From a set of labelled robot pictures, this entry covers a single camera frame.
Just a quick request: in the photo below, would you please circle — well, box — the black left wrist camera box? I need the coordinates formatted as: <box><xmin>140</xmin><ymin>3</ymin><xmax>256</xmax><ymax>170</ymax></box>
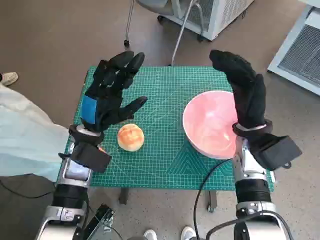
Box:
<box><xmin>72</xmin><ymin>144</ymin><xmax>111</xmax><ymax>173</ymax></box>

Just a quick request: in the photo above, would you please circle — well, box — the black table leg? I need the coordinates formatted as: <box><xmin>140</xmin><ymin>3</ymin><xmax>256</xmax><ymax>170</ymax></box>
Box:
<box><xmin>206</xmin><ymin>189</ymin><xmax>217</xmax><ymax>213</ymax></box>
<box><xmin>119</xmin><ymin>188</ymin><xmax>130</xmax><ymax>204</ymax></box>

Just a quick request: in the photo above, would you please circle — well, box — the black and chrome metal stand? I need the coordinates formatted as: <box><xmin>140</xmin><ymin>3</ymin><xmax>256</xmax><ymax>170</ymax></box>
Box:
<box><xmin>77</xmin><ymin>203</ymin><xmax>116</xmax><ymax>240</ymax></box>

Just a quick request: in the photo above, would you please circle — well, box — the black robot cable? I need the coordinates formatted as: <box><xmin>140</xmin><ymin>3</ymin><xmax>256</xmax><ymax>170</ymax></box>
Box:
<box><xmin>206</xmin><ymin>211</ymin><xmax>288</xmax><ymax>240</ymax></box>
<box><xmin>192</xmin><ymin>158</ymin><xmax>236</xmax><ymax>240</ymax></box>

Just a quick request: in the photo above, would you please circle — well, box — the white cabinet with mesh panel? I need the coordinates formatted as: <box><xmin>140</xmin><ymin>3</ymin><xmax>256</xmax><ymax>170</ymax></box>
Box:
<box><xmin>266</xmin><ymin>4</ymin><xmax>320</xmax><ymax>97</ymax></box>
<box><xmin>157</xmin><ymin>0</ymin><xmax>256</xmax><ymax>42</ymax></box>

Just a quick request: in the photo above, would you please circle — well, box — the person's white shoe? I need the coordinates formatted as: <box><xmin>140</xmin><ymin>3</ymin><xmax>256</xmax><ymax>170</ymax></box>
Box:
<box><xmin>0</xmin><ymin>71</ymin><xmax>19</xmax><ymax>87</ymax></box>

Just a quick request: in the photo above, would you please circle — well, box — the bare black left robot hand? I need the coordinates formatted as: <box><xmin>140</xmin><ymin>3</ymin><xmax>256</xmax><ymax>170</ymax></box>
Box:
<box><xmin>80</xmin><ymin>51</ymin><xmax>149</xmax><ymax>133</ymax></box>

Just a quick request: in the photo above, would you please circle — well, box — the green cutting mat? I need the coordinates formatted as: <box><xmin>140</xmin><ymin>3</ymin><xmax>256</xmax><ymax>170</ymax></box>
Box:
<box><xmin>74</xmin><ymin>66</ymin><xmax>276</xmax><ymax>191</ymax></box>

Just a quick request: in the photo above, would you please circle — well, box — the grey chair with metal legs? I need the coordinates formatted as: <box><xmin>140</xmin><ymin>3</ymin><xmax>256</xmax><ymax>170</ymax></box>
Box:
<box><xmin>123</xmin><ymin>0</ymin><xmax>205</xmax><ymax>67</ymax></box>

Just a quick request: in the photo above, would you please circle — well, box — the person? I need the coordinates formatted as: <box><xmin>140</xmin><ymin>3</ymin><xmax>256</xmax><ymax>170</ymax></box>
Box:
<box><xmin>0</xmin><ymin>82</ymin><xmax>71</xmax><ymax>183</ymax></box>

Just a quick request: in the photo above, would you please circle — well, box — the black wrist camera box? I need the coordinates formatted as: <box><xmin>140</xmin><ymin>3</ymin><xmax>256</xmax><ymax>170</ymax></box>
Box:
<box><xmin>249</xmin><ymin>134</ymin><xmax>303</xmax><ymax>172</ymax></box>
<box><xmin>72</xmin><ymin>144</ymin><xmax>111</xmax><ymax>173</ymax></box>

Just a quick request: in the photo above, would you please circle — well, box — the pink bowl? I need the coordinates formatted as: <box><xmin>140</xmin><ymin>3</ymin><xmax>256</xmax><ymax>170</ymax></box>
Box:
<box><xmin>182</xmin><ymin>90</ymin><xmax>238</xmax><ymax>161</ymax></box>

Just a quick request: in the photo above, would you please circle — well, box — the round bread bun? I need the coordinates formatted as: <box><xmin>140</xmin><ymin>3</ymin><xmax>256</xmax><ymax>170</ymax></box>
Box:
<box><xmin>117</xmin><ymin>123</ymin><xmax>145</xmax><ymax>153</ymax></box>

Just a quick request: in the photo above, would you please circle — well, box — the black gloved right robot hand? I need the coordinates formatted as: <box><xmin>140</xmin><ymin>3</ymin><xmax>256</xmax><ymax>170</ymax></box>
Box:
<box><xmin>208</xmin><ymin>49</ymin><xmax>267</xmax><ymax>129</ymax></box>

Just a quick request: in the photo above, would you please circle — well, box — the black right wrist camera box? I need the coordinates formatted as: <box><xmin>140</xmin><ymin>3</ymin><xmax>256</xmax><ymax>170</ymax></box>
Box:
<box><xmin>249</xmin><ymin>134</ymin><xmax>303</xmax><ymax>172</ymax></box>

